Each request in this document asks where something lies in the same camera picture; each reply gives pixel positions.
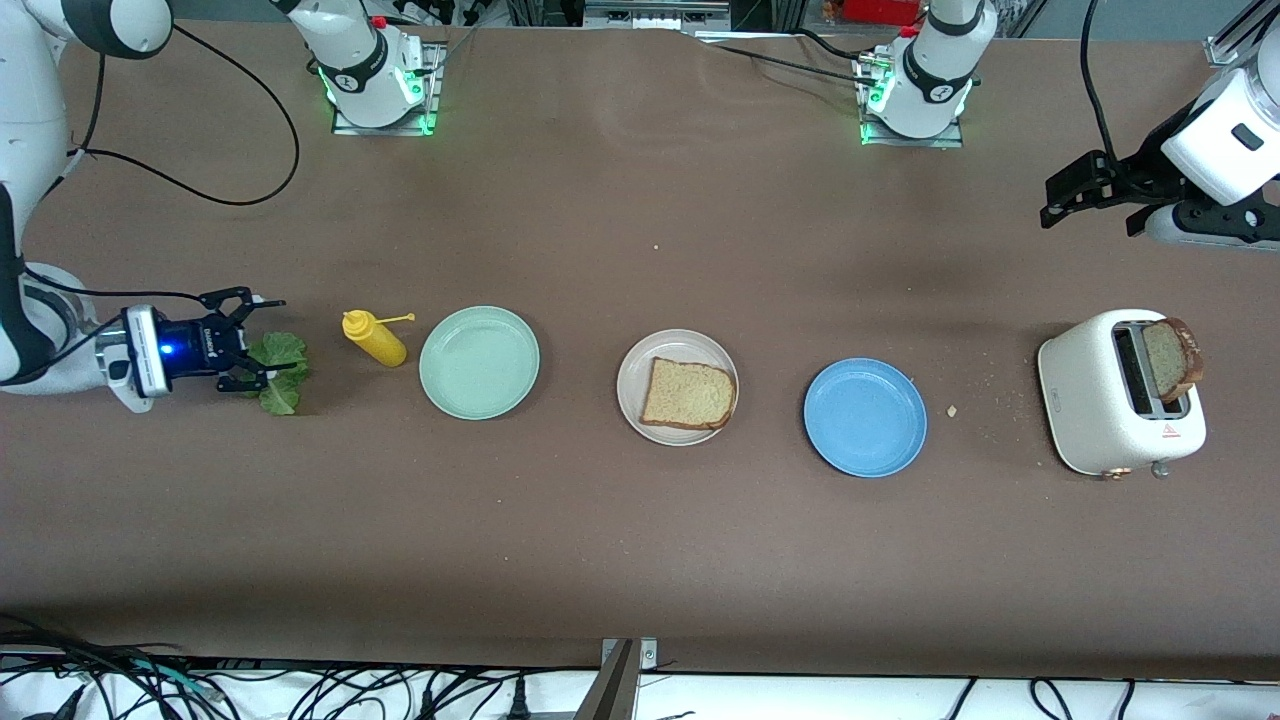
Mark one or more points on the white toaster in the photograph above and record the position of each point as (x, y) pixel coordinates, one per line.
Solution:
(1085, 400)

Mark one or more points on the grey metal bar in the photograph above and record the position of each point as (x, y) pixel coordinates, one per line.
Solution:
(610, 690)

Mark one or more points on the light bread slice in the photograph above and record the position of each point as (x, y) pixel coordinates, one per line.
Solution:
(688, 395)

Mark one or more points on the black power plug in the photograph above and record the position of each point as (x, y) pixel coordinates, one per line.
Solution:
(519, 698)

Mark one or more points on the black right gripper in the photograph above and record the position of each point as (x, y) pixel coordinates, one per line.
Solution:
(196, 347)

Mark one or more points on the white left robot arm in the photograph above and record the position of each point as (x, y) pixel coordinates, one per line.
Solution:
(935, 90)

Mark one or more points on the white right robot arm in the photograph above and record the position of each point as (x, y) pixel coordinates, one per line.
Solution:
(30, 120)

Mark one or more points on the yellow squeeze bottle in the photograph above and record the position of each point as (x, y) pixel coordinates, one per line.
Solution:
(378, 342)

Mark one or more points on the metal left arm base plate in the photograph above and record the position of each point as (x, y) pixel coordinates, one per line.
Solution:
(945, 143)

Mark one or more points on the aluminium frame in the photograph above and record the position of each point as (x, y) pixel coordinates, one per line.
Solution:
(655, 12)

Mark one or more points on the red box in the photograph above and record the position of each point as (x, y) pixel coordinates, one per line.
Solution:
(885, 10)

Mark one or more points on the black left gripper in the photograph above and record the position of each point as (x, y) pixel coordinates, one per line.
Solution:
(1137, 176)

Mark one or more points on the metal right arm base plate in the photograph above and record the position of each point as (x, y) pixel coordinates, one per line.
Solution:
(385, 131)

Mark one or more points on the mint green plate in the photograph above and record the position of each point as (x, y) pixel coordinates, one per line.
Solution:
(479, 362)

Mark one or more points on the blue plate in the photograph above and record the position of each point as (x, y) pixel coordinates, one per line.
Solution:
(865, 418)

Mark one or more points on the green lettuce leaf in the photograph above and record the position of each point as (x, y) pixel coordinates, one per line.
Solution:
(285, 385)

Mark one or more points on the beige plate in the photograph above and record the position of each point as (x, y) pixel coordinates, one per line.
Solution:
(630, 385)

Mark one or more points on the dark crust bread slice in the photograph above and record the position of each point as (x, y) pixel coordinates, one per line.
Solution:
(1165, 358)

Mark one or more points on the metal table edge bracket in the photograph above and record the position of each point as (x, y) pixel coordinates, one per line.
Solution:
(645, 655)

